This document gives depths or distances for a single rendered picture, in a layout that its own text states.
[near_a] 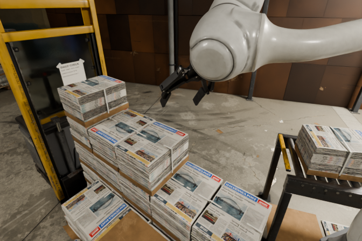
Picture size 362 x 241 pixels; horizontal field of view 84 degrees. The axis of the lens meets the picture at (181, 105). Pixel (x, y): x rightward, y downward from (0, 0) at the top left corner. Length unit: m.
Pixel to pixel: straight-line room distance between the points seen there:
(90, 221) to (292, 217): 1.79
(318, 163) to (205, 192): 0.75
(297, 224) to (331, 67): 3.08
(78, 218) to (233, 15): 1.49
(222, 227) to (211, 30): 1.01
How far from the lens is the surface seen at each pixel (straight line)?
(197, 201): 1.25
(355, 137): 1.76
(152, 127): 1.40
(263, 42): 0.36
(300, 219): 2.45
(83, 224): 1.57
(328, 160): 1.59
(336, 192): 1.65
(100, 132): 1.44
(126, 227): 1.47
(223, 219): 1.20
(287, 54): 0.39
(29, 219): 2.61
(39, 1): 1.87
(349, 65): 4.74
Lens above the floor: 1.82
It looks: 27 degrees down
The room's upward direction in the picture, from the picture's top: straight up
